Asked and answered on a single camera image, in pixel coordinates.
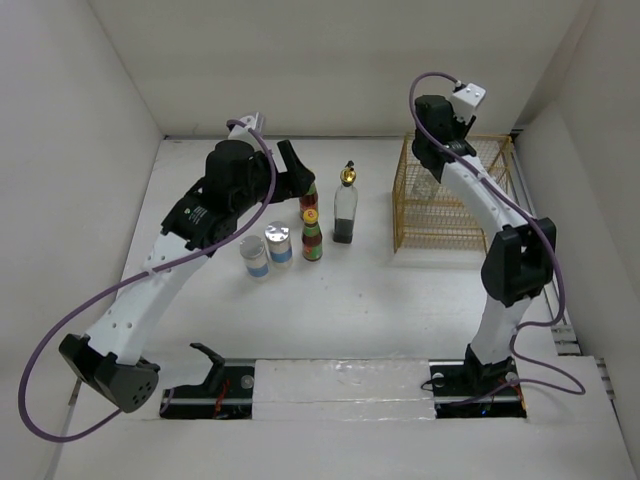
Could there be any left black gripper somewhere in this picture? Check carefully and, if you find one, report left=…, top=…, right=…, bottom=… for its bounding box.
left=232, top=141, right=313, bottom=217

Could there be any red sauce bottle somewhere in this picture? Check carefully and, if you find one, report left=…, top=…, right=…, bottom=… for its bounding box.
left=302, top=208, right=323, bottom=262
left=299, top=183, right=318, bottom=217

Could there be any dark oil glass bottle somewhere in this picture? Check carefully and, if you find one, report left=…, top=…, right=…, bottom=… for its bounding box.
left=332, top=161, right=358, bottom=244

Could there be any blue-label salt jar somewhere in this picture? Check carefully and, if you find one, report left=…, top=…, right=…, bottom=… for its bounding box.
left=264, top=221, right=293, bottom=269
left=239, top=235, right=269, bottom=281

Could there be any clear glass bottle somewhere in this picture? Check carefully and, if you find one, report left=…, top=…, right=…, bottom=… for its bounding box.
left=409, top=170, right=441, bottom=203

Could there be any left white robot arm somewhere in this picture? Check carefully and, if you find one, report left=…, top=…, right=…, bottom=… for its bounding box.
left=59, top=140, right=315, bottom=413

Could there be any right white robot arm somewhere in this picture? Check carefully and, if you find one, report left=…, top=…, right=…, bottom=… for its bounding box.
left=411, top=95, right=556, bottom=397

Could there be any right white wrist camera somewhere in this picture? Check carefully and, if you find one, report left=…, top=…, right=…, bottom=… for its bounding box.
left=449, top=83, right=486, bottom=124

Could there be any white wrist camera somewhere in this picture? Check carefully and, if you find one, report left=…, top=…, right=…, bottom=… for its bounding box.
left=449, top=83, right=486, bottom=124
left=226, top=111, right=265, bottom=144

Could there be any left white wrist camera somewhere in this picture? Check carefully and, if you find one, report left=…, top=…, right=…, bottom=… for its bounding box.
left=226, top=111, right=265, bottom=144

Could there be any yellow wire basket rack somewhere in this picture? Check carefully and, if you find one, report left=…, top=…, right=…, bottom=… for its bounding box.
left=390, top=131, right=516, bottom=256

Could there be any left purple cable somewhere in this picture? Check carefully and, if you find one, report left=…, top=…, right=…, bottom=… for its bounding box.
left=17, top=118, right=279, bottom=442

